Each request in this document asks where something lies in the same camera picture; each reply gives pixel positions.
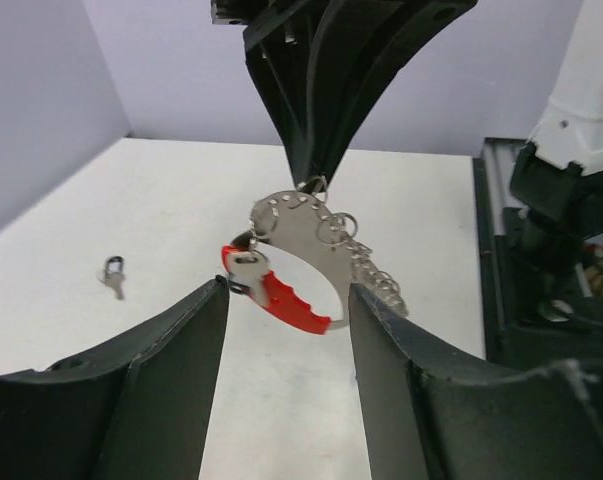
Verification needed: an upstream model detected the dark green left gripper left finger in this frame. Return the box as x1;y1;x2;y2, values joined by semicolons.
0;278;230;479

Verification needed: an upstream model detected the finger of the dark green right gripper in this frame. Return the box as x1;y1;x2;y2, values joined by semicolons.
308;1;476;179
243;1;328;183

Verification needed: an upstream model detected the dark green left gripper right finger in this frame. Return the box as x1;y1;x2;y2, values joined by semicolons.
349;284;603;479

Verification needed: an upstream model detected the red-handled metal keyring holder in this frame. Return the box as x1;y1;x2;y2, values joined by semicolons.
221;175;408;335

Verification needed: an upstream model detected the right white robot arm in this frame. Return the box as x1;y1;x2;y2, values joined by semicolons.
243;1;603;238

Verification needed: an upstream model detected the key with large black tag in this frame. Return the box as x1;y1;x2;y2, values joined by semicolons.
99;255;126;301

